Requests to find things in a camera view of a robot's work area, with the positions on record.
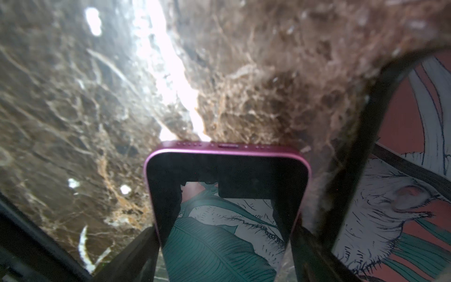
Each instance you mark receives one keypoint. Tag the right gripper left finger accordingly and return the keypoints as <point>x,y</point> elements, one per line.
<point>136,263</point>

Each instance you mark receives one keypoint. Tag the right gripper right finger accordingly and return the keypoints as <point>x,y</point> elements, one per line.
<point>312,262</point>

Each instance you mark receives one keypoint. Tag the right black corner post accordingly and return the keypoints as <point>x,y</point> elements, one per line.
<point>343,186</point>

